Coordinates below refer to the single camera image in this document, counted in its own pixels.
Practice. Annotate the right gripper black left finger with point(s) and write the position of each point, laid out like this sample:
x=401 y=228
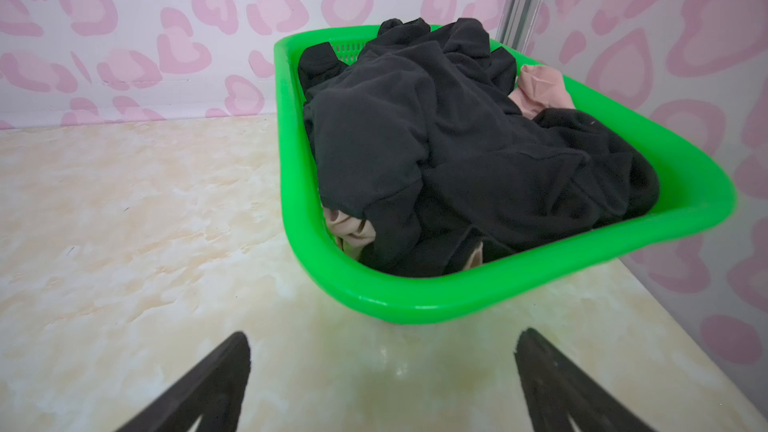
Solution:
x=208 y=397

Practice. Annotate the pink garment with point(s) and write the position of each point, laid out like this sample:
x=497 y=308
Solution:
x=537 y=88

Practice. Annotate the black shirt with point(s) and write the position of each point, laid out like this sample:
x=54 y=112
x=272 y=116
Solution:
x=427 y=167

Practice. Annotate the green plastic laundry basket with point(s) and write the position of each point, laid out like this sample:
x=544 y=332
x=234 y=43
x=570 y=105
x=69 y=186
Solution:
x=696 y=195

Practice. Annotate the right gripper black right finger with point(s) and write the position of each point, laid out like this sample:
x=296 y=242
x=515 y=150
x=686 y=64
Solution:
x=560 y=396

